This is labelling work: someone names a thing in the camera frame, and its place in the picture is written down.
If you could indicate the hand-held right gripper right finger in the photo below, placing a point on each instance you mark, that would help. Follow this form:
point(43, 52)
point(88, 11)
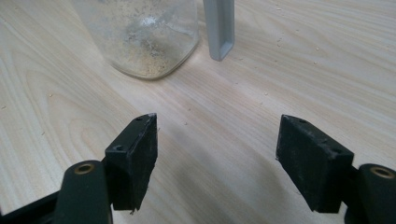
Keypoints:
point(311, 165)

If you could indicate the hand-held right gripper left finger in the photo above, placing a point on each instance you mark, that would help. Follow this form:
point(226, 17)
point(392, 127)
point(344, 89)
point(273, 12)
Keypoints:
point(134, 161)

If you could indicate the clear jar with grey lid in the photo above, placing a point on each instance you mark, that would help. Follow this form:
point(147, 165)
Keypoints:
point(146, 37)

